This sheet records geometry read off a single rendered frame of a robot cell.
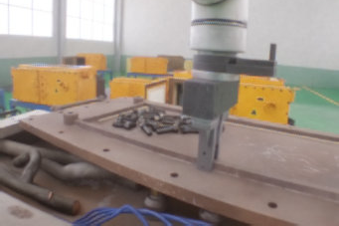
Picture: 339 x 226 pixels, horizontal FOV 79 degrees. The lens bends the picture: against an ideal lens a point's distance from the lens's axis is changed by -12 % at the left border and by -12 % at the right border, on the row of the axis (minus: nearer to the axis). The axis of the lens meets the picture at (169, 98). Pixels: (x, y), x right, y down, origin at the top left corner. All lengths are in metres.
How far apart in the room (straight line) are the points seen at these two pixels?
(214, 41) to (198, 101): 0.08
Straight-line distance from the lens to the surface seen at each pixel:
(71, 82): 3.62
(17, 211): 0.37
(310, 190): 0.39
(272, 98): 2.79
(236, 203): 0.33
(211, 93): 0.30
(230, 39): 0.33
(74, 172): 0.53
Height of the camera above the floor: 1.55
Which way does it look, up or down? 11 degrees down
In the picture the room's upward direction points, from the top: 3 degrees clockwise
